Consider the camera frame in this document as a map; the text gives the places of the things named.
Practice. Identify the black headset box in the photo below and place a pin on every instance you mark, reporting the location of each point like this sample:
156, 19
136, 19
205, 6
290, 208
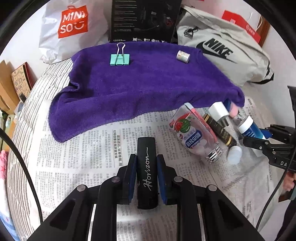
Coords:
140, 20

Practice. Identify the clear candy bottle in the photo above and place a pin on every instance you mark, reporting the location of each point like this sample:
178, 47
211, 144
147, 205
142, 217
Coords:
195, 134

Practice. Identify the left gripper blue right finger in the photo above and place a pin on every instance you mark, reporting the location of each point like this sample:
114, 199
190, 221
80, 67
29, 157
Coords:
162, 177

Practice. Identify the pink jar with blue lid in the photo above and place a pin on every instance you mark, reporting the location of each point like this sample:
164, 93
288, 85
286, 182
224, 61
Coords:
231, 108

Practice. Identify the black Horizon case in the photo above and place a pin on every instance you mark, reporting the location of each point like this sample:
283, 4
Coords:
147, 174

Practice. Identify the white Miniso shopping bag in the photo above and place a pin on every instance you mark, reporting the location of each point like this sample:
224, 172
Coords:
70, 26

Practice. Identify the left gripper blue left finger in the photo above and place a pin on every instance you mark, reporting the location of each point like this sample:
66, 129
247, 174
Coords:
131, 172

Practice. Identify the white Nike bag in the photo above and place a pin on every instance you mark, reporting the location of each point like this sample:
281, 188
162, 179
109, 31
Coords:
226, 45

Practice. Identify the person's right hand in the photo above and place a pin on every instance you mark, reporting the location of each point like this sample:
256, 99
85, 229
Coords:
288, 182

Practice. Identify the white charger plug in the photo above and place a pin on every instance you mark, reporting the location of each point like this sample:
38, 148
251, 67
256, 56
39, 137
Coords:
219, 113

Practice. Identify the white USB adapter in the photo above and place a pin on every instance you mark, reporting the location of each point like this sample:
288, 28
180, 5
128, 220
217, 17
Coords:
234, 155

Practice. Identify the newspaper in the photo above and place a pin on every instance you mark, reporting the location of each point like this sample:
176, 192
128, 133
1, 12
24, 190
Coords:
96, 155

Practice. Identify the purple towel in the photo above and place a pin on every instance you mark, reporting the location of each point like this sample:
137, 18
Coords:
154, 80

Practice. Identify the blue and white bottle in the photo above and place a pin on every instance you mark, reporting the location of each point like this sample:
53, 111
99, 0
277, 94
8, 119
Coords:
248, 128

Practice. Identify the white roll with green label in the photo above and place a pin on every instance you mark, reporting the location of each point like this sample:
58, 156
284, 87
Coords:
183, 56

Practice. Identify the red paper bag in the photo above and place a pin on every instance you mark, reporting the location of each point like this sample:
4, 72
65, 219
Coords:
241, 22

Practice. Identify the dark brown Grand Reserve box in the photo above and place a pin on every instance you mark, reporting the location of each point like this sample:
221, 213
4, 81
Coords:
222, 134

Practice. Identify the teal binder clip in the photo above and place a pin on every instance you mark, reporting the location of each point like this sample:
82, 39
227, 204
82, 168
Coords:
120, 58

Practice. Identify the brown patterned book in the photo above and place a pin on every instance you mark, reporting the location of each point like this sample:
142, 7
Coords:
22, 81

